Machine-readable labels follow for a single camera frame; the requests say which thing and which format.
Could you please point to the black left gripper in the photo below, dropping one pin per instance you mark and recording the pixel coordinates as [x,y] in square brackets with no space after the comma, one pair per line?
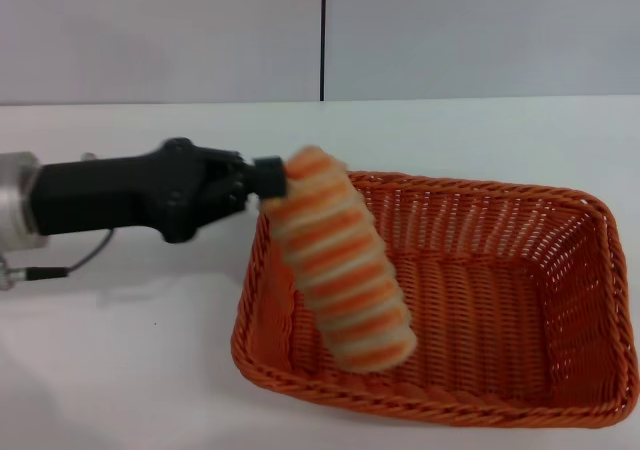
[115,195]

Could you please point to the orange white striped bread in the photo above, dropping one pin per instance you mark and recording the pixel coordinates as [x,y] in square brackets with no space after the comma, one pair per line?
[340,260]

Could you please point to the orange woven plastic basket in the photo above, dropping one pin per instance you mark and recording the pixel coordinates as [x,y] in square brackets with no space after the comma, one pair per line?
[480,320]

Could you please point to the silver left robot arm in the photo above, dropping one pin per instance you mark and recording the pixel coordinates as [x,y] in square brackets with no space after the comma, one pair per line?
[17,200]

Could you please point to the black vertical wall strip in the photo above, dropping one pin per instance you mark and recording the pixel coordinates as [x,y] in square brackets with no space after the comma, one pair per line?
[323,35]

